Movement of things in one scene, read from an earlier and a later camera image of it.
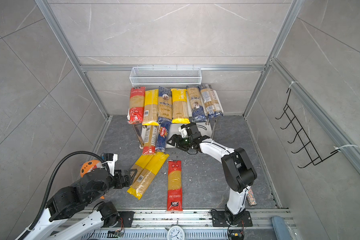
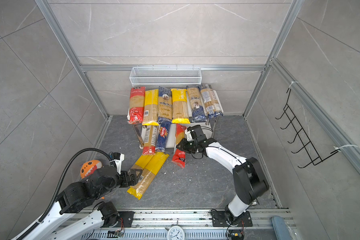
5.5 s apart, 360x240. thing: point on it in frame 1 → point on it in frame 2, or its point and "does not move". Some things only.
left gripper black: x=123 y=184 does not move
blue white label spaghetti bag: x=212 y=101 does not move
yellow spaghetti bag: x=151 y=107 does not move
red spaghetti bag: x=174 y=186 → x=179 y=156
